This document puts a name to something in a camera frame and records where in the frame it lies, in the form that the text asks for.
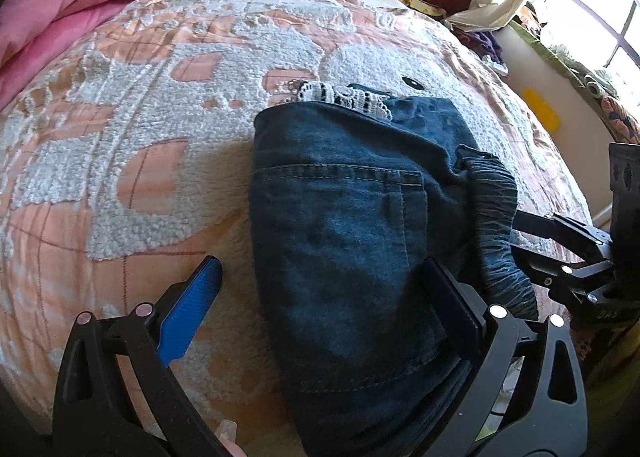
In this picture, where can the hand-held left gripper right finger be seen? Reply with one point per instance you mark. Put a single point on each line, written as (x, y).
(452, 304)

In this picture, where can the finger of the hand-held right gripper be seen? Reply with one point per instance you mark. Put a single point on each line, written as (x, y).
(560, 229)
(555, 273)

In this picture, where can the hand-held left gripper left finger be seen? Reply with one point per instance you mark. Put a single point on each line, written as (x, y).
(191, 307)

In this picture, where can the blue denim pants lace cuffs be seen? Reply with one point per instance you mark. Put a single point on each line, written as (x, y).
(350, 237)

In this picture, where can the green cloth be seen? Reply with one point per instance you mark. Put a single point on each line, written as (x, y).
(612, 362)

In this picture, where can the floral patterned cloth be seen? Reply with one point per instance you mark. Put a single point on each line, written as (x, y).
(620, 119)

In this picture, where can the yellow board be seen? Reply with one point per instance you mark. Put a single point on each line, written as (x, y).
(542, 109)

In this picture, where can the green window sill cover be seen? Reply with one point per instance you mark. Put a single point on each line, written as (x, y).
(565, 62)

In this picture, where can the purple cloth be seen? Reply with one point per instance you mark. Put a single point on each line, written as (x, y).
(482, 44)

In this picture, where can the clothes on window sill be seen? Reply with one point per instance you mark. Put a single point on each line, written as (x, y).
(534, 19)

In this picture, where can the window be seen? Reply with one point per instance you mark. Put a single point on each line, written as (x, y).
(595, 2)

